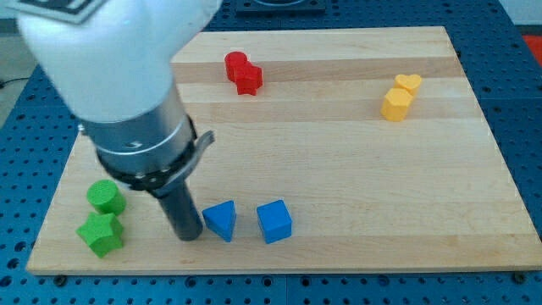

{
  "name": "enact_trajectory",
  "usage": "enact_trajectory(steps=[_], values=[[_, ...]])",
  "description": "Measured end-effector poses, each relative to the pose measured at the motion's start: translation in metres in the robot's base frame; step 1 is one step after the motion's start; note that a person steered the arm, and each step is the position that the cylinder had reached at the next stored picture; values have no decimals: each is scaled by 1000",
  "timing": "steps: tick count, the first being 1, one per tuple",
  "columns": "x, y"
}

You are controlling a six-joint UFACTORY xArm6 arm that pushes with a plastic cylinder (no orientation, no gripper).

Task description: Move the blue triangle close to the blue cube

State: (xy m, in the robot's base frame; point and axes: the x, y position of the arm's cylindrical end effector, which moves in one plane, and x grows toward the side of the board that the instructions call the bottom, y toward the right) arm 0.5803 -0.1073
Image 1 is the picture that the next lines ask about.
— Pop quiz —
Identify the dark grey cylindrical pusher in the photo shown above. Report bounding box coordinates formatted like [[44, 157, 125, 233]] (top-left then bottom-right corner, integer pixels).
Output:
[[157, 182, 202, 241]]

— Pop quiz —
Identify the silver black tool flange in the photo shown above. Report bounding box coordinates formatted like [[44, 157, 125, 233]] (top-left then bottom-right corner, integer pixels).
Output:
[[81, 85, 215, 197]]

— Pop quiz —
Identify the green star block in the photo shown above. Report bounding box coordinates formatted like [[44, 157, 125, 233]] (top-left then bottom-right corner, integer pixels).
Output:
[[75, 213, 124, 258]]

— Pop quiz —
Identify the wooden board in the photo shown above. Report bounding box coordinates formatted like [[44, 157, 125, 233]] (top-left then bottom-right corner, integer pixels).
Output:
[[26, 26, 541, 275]]

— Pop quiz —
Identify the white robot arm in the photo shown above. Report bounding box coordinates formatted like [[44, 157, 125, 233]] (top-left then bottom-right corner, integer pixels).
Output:
[[8, 0, 221, 241]]

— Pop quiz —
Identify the red cylinder block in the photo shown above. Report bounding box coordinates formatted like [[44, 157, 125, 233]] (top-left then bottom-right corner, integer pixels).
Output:
[[224, 51, 248, 82]]

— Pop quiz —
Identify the blue triangle block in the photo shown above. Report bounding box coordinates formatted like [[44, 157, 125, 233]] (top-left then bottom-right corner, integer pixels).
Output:
[[202, 200, 236, 242]]

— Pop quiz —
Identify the yellow hexagon block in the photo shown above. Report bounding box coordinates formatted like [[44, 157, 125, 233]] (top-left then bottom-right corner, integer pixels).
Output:
[[380, 88, 414, 122]]

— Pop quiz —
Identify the blue cube block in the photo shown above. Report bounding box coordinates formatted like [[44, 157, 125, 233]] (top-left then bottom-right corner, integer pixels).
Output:
[[256, 200, 292, 244]]

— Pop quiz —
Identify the green cylinder block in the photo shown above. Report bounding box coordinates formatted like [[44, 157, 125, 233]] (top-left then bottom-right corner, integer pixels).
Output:
[[86, 180, 126, 215]]

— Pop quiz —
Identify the red star block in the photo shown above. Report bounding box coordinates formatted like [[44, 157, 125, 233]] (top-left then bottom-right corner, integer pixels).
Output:
[[234, 62, 263, 96]]

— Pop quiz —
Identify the yellow heart block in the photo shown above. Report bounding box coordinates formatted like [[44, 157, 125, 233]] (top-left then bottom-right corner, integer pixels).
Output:
[[394, 74, 423, 97]]

